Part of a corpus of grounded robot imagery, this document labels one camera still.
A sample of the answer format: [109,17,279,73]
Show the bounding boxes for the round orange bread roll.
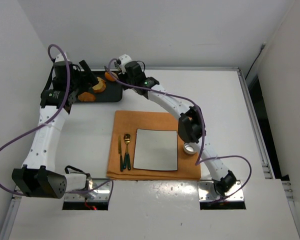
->
[104,71,118,82]

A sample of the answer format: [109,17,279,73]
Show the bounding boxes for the metal serving tongs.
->
[104,65,120,75]

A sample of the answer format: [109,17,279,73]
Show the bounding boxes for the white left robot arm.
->
[12,54,99,199]

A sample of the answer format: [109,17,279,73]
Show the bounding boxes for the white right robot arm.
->
[114,54,237,197]

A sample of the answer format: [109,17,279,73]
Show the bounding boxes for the sliced bread piece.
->
[92,77,106,93]

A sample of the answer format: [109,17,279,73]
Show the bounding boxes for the brown croissant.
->
[77,92,96,103]

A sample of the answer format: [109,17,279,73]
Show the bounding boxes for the black plastic tray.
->
[75,70,123,104]

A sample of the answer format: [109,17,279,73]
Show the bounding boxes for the orange cloth placemat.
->
[106,110,201,181]

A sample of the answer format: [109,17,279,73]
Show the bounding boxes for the white square plate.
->
[133,129,178,171]

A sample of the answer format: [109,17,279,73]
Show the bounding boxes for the metal cup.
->
[183,143,197,156]

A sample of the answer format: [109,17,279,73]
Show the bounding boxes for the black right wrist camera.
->
[124,61,146,86]

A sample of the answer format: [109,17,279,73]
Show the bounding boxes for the gold knife green handle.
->
[117,135,124,172]

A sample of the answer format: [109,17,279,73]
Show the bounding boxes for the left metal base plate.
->
[64,178,113,203]

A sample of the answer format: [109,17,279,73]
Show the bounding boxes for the metal base plate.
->
[64,178,113,203]
[197,180,245,203]

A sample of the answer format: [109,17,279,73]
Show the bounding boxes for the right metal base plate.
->
[197,180,245,203]

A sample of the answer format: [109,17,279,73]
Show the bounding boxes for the black wall cable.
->
[245,44,265,81]

